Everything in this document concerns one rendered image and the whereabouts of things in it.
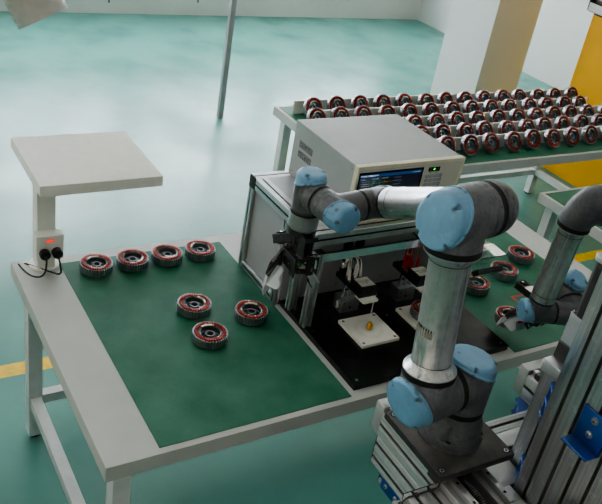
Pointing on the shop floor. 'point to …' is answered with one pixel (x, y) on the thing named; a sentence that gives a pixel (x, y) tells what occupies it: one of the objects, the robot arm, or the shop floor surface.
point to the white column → (485, 45)
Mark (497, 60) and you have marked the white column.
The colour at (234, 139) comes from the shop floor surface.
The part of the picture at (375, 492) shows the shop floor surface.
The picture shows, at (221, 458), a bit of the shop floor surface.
